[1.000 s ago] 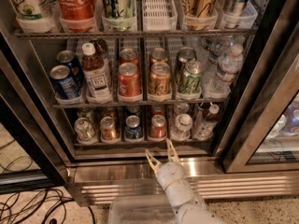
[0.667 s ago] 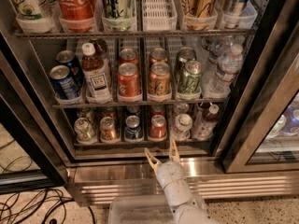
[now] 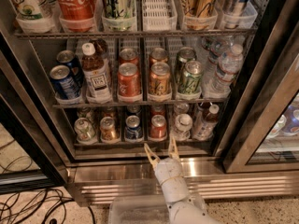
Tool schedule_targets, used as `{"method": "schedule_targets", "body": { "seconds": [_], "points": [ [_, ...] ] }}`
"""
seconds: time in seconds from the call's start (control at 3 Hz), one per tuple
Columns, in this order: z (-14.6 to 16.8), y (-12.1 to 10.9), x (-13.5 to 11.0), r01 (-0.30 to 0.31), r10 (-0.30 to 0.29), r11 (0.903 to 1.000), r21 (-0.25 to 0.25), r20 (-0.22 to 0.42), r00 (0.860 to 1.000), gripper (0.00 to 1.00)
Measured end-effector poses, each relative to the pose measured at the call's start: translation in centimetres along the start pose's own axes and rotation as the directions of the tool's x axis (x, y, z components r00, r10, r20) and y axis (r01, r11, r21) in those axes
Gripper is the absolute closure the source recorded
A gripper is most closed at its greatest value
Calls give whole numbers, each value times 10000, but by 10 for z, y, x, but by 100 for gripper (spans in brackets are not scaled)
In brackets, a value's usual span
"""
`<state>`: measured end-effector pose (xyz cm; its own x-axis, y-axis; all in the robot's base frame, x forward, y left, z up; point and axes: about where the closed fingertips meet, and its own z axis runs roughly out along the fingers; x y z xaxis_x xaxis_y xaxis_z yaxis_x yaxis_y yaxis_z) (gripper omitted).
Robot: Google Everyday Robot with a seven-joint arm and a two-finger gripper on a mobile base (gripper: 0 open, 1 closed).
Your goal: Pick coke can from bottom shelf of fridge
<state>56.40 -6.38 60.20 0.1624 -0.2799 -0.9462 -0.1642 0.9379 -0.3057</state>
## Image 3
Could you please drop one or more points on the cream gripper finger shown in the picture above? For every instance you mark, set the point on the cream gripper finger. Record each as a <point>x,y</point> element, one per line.
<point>173,149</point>
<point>152,157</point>

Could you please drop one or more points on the red coke can bottom front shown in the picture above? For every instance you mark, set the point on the red coke can bottom front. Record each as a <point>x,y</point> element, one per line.
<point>157,127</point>

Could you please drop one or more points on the red coke can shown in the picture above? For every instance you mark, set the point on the red coke can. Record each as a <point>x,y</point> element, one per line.
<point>128,55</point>
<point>157,127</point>
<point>128,80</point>
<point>157,110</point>

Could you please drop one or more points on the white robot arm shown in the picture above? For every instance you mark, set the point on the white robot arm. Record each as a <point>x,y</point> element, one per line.
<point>182,206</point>

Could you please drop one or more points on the blue pepsi can bottom front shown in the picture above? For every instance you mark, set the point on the blue pepsi can bottom front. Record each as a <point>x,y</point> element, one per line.
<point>133,128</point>

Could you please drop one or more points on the blue pepsi can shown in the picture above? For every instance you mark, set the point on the blue pepsi can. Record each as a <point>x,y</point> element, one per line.
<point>133,110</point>
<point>69,58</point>
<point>63,82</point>
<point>133,128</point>

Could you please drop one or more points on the tea bottle bottom shelf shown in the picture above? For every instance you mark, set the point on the tea bottle bottom shelf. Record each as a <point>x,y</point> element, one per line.
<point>205,120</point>

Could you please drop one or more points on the red coke can bottom rear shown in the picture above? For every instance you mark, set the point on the red coke can bottom rear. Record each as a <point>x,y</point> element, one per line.
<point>157,110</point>

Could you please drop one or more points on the blue pepsi can bottom rear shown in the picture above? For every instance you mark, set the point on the blue pepsi can bottom rear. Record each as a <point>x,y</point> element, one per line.
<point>133,110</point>

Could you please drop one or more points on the orange can bottom front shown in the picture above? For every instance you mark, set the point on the orange can bottom front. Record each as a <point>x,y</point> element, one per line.
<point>108,129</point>

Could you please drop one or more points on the orange can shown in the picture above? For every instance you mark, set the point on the orange can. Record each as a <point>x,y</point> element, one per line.
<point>108,129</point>
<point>159,79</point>
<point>158,55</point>
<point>109,111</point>

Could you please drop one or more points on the steel fridge base grille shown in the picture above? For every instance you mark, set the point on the steel fridge base grille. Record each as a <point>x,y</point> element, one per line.
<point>101,183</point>

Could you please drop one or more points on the orange can bottom rear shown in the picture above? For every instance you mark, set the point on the orange can bottom rear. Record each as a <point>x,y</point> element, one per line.
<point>109,111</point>

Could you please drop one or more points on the green can middle front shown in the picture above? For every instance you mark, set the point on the green can middle front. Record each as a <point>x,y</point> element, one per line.
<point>190,79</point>

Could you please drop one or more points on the orange can middle front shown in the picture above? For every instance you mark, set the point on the orange can middle front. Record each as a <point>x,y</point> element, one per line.
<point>159,79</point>

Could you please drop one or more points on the green white can bottom front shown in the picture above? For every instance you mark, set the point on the green white can bottom front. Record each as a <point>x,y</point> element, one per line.
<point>84,129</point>

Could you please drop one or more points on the green white can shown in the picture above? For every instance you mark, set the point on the green white can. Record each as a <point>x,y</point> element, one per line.
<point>84,129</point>
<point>85,112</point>

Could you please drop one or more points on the red coke can middle front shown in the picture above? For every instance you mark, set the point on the red coke can middle front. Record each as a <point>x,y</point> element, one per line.
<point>128,80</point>

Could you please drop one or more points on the green white can bottom rear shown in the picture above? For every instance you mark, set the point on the green white can bottom rear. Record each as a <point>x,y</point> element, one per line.
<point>85,112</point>

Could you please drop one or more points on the right fridge glass door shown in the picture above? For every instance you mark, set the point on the right fridge glass door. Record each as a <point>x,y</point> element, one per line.
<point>265,87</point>

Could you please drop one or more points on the fridge glass door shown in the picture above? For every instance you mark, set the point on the fridge glass door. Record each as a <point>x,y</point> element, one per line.
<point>27,158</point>
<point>265,87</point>

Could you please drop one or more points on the green can middle rear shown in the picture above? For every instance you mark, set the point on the green can middle rear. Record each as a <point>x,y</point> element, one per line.
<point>184,55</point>

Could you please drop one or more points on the orange can middle rear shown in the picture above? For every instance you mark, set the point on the orange can middle rear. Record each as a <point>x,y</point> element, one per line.
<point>158,55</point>

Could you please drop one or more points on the red coke can middle rear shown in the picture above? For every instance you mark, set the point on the red coke can middle rear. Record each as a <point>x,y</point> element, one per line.
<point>128,55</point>

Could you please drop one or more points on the white can behind door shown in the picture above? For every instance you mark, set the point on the white can behind door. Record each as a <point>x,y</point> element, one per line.
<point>277,127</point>

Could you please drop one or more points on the blue can behind door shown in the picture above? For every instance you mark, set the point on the blue can behind door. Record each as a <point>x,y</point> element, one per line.
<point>292,121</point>

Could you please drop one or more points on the blue pepsi can middle front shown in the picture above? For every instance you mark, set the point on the blue pepsi can middle front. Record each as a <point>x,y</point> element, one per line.
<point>63,82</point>

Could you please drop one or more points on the left fridge glass door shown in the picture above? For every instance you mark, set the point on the left fridge glass door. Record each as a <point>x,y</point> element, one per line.
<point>27,158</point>

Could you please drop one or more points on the blue pepsi can middle rear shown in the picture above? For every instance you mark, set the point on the blue pepsi can middle rear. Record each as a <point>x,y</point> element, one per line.
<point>69,58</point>

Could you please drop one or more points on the silver tall can top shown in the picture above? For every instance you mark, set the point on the silver tall can top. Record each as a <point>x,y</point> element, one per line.
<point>232,11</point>

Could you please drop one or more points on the gold tall can top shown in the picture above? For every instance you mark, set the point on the gold tall can top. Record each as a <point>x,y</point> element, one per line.
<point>199,0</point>

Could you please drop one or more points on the green tall can top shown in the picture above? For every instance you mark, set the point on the green tall can top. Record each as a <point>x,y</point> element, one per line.
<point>119,9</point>

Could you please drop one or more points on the red coca-cola can top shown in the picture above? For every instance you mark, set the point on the red coca-cola can top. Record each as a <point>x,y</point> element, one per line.
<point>77,10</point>

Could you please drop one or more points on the white 7up can top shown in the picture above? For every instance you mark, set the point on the white 7up can top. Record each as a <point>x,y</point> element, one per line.
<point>33,9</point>

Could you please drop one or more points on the water bottle bottom front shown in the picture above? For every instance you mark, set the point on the water bottle bottom front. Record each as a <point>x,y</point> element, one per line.
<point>181,129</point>

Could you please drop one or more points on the water bottle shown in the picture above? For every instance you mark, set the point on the water bottle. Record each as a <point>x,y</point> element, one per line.
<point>181,108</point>
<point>181,129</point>
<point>229,64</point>
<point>215,45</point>

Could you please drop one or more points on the water bottle bottom rear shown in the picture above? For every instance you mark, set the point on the water bottle bottom rear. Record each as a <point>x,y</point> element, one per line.
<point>181,108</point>

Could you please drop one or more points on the clear plastic bin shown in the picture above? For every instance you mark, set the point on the clear plastic bin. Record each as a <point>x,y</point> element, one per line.
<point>144,209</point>

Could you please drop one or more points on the water bottle middle front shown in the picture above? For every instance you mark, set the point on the water bottle middle front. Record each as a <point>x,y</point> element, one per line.
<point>229,64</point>

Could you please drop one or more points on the brown tea bottle middle front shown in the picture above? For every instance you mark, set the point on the brown tea bottle middle front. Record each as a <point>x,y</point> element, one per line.
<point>95,72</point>

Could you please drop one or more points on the brown tea bottle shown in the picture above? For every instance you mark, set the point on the brown tea bottle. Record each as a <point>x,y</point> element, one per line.
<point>101,48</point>
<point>95,72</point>

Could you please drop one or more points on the water bottle middle rear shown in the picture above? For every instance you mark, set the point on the water bottle middle rear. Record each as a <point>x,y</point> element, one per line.
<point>215,45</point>

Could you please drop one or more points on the brown tea bottle middle rear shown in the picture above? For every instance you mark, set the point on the brown tea bottle middle rear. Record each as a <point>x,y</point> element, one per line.
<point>101,48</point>

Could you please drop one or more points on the empty white plastic tray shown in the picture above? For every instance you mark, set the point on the empty white plastic tray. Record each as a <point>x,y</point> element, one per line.
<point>159,15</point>

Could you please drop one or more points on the middle wire shelf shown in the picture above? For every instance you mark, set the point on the middle wire shelf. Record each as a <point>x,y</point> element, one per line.
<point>147,102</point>

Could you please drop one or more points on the wire shelf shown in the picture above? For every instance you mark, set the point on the wire shelf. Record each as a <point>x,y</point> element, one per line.
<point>147,102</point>
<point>136,34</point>

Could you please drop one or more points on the top wire shelf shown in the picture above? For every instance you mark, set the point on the top wire shelf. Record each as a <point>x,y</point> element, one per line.
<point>136,34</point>

